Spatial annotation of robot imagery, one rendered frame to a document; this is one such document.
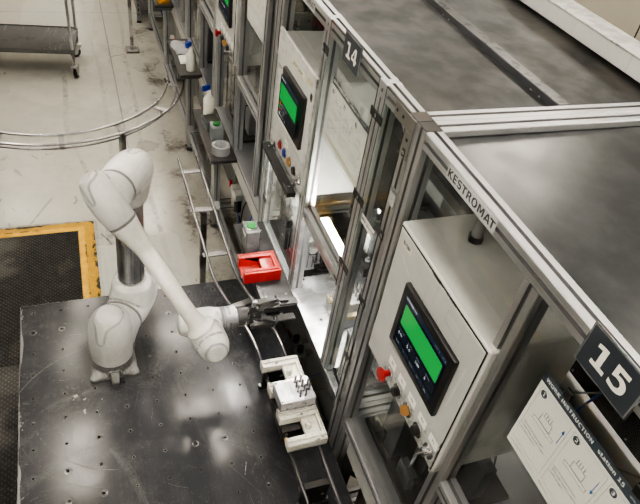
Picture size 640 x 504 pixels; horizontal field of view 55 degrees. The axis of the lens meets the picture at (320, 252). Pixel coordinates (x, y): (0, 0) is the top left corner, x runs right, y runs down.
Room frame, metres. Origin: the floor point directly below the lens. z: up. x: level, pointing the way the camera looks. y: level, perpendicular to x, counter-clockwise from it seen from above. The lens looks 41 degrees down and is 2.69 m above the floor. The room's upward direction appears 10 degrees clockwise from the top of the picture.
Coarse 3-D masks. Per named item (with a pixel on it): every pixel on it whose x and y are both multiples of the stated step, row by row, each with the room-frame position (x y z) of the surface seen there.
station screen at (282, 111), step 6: (282, 78) 2.06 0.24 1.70; (288, 90) 1.99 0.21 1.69; (294, 96) 1.93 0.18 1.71; (282, 102) 2.03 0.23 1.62; (294, 102) 1.92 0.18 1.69; (282, 108) 2.03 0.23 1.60; (282, 114) 2.02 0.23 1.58; (288, 114) 1.96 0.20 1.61; (282, 120) 2.01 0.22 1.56; (288, 120) 1.96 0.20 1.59; (288, 126) 1.95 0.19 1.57; (294, 126) 1.90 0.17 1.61; (288, 132) 1.94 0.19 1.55; (294, 132) 1.89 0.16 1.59
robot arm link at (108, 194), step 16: (96, 176) 1.50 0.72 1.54; (112, 176) 1.54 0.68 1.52; (80, 192) 1.48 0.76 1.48; (96, 192) 1.47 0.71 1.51; (112, 192) 1.49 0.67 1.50; (128, 192) 1.54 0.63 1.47; (96, 208) 1.45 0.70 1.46; (112, 208) 1.46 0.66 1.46; (128, 208) 1.50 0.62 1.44; (112, 224) 1.45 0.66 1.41
